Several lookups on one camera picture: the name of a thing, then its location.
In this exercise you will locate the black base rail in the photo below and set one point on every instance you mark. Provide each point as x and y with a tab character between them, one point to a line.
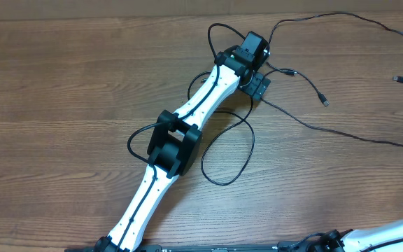
285	246

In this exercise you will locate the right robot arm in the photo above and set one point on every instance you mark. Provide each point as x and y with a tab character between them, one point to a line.
387	238

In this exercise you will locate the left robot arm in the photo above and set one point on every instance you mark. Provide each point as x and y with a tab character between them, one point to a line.
176	136

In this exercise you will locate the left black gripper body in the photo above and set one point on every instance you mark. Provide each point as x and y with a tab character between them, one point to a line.
251	88

